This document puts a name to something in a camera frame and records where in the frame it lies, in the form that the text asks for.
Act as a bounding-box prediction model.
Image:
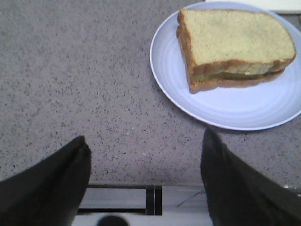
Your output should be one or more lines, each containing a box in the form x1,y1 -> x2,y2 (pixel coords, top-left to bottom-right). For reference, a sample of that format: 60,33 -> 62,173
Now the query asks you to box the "white rectangular tray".
204,0 -> 301,15

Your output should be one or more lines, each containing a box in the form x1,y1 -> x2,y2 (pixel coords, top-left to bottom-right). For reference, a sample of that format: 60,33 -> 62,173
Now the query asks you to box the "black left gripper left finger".
0,136 -> 91,226

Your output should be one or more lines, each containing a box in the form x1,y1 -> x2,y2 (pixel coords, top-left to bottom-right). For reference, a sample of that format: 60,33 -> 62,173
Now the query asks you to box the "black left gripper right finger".
200,128 -> 301,226

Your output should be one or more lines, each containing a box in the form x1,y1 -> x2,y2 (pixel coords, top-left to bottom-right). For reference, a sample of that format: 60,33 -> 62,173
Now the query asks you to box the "bread slice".
176,25 -> 290,94
177,9 -> 296,82

